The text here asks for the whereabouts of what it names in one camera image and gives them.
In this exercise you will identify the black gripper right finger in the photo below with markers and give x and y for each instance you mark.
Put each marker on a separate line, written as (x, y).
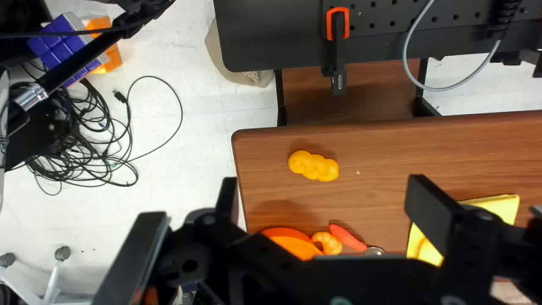
(435, 214)

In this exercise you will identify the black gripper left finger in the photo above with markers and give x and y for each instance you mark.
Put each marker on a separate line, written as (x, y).
(136, 260)

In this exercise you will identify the orange lumpy toy food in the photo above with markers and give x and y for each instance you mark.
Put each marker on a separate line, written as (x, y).
(314, 165)

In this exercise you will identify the orange plastic bowl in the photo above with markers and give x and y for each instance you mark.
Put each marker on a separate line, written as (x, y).
(294, 245)

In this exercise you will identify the yellow folded cloth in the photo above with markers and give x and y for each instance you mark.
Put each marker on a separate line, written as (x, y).
(501, 206)

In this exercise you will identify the brown wooden table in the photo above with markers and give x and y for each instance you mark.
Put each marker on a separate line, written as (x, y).
(424, 146)

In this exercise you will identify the small metal spoon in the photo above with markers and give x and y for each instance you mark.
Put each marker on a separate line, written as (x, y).
(375, 250)

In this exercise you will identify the white metal stand legs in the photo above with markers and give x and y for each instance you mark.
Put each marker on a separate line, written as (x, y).
(53, 280)

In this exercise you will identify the orange toy carrot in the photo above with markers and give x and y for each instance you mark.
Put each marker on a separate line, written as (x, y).
(348, 238)

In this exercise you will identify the orange curled toy food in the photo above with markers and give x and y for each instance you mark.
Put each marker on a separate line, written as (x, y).
(328, 243)

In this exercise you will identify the lower wooden shelf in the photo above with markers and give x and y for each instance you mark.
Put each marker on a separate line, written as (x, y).
(374, 96)

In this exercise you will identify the orange box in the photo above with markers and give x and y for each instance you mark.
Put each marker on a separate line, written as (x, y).
(113, 57)

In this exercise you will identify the black tripod bar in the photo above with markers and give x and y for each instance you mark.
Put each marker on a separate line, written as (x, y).
(86, 53)

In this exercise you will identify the purple cube box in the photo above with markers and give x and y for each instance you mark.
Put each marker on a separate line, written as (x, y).
(53, 43)

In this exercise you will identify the black pegboard cart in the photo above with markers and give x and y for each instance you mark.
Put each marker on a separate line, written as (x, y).
(272, 35)

